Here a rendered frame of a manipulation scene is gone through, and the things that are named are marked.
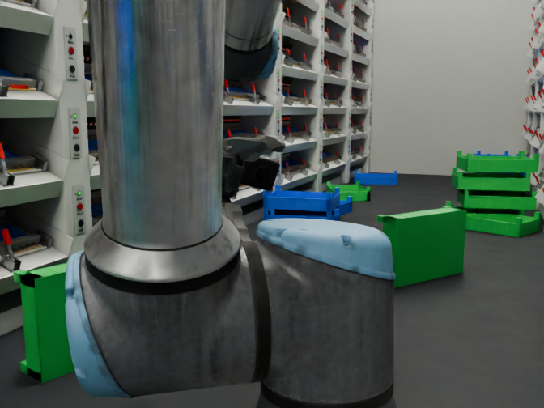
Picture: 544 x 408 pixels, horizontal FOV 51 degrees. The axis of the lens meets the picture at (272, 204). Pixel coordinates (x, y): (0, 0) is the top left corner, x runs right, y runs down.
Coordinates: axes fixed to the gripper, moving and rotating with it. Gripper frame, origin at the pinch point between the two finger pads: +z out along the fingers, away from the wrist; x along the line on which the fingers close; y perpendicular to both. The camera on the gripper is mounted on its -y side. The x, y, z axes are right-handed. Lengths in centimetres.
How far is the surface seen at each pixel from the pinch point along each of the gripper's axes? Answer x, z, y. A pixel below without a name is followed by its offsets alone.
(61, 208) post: -36, -78, -4
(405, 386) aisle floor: -33, 3, -42
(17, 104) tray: -11, -78, 10
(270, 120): -21, -156, -121
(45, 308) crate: -39, -40, 10
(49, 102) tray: -11, -83, 2
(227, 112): -16, -133, -80
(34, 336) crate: -45, -40, 11
